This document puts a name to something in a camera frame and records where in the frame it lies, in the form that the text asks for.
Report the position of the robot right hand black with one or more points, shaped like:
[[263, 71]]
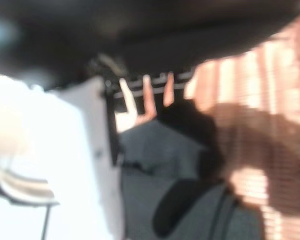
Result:
[[140, 32]]

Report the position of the black garment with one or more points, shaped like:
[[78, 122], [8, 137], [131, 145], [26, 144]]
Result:
[[160, 155]]

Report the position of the flat rectangular wicker basket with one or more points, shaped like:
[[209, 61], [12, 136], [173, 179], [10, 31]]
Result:
[[265, 137]]

